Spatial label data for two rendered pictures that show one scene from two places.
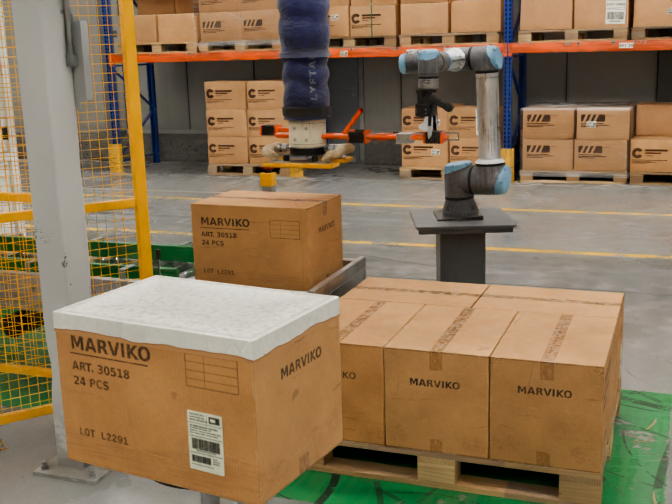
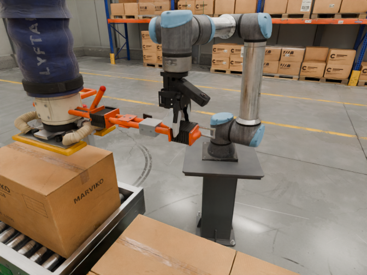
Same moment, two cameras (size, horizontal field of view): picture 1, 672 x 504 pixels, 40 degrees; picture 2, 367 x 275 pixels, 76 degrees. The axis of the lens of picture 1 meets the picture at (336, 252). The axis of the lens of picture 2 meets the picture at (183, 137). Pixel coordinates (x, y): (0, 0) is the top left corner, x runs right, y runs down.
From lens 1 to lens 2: 3.37 m
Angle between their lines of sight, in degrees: 15
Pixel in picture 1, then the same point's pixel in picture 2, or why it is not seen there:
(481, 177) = (239, 133)
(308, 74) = (30, 41)
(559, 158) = (272, 68)
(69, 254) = not seen: outside the picture
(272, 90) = not seen: hidden behind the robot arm
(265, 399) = not seen: outside the picture
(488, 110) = (252, 78)
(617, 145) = (296, 64)
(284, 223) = (33, 200)
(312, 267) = (66, 237)
